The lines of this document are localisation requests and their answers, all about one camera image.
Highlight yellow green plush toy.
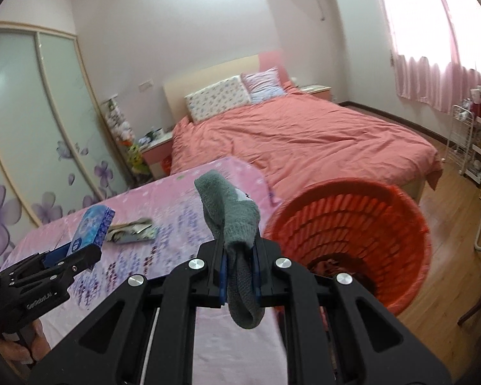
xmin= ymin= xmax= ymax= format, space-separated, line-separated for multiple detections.
xmin=126 ymin=142 xmax=149 ymax=173

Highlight orange plastic basket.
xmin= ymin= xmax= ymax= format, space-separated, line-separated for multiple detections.
xmin=263 ymin=178 xmax=431 ymax=315

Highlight white floral pillow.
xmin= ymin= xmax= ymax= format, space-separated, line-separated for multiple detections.
xmin=184 ymin=75 xmax=252 ymax=125

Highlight person's left hand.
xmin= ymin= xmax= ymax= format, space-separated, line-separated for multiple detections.
xmin=0 ymin=321 xmax=46 ymax=365

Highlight hanging plush toy holder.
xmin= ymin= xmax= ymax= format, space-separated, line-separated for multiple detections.
xmin=100 ymin=96 xmax=135 ymax=143

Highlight blue tissue packet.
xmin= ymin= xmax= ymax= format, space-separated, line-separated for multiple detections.
xmin=66 ymin=205 xmax=116 ymax=255

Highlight cream and pink headboard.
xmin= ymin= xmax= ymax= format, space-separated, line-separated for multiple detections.
xmin=162 ymin=48 xmax=295 ymax=129

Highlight pink striped pillow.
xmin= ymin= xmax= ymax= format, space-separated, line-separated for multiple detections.
xmin=240 ymin=67 xmax=287 ymax=103

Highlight pink curtain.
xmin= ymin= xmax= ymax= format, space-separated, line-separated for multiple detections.
xmin=371 ymin=0 xmax=481 ymax=113

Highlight pink and white nightstand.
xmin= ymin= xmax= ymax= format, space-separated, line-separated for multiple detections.
xmin=140 ymin=132 xmax=175 ymax=181
xmin=299 ymin=83 xmax=331 ymax=101

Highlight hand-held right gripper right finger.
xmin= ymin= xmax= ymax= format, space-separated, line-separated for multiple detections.
xmin=253 ymin=238 xmax=451 ymax=385

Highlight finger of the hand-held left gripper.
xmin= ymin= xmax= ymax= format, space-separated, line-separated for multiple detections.
xmin=0 ymin=246 xmax=75 ymax=285
xmin=0 ymin=244 xmax=102 ymax=329

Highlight floral sliding door wardrobe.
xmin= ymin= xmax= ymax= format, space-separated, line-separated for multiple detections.
xmin=0 ymin=24 xmax=131 ymax=265

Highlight bed with salmon duvet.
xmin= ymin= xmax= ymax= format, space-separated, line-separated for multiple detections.
xmin=170 ymin=90 xmax=443 ymax=191

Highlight white wire rack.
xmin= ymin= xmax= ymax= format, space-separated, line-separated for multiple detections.
xmin=445 ymin=104 xmax=481 ymax=181

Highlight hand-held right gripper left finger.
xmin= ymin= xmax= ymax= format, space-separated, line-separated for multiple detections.
xmin=27 ymin=241 xmax=229 ymax=385

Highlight silver foil wrapper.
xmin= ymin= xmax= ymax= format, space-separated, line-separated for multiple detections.
xmin=106 ymin=217 xmax=153 ymax=241

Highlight grey sock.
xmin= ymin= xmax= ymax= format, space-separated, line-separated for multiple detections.
xmin=194 ymin=170 xmax=262 ymax=329

